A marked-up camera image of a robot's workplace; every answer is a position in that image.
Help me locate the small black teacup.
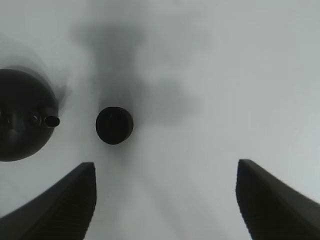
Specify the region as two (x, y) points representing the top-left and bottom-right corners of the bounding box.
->
(95, 106), (134, 145)

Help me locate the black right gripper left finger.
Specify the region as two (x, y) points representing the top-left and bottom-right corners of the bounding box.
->
(0, 162), (97, 240)

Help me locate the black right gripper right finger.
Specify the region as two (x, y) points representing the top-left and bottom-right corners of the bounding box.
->
(235, 159), (320, 240)

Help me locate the black round teapot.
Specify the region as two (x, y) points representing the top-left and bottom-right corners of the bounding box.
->
(0, 68), (60, 162)

